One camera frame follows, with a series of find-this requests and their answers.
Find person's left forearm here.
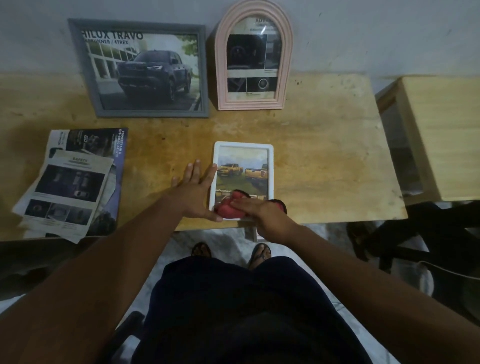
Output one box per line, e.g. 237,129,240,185
0,192,185,364

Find grey picture frame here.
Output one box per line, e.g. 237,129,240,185
68,18,209,119

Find dark car brochure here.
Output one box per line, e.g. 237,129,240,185
48,127,129,238

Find dark navy shorts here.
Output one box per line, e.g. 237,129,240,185
130,256,373,364

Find person's sandal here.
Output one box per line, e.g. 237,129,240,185
247,242,272,269
191,242,212,259

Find pink arched picture frame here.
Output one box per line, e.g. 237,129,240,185
214,0,294,111

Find person's right sandal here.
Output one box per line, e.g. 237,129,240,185
247,242,272,269

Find white printed leaflet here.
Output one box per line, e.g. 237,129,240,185
11,149,115,245

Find light wooden stool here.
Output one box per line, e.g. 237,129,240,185
375,76,480,207

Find person's left hand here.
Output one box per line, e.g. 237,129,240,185
168,159,224,224

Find black chair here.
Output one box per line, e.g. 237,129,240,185
346,200,480,324

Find person's right forearm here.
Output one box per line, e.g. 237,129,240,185
283,224,480,364

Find person's right hand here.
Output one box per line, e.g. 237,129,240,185
229,197,299,245

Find red cleaning cloth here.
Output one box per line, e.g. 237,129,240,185
214,189,289,220

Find white cable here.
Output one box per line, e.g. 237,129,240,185
419,259,480,280

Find person's left sandal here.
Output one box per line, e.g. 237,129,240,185
191,242,212,259

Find white picture frame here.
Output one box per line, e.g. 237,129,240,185
208,141,274,222

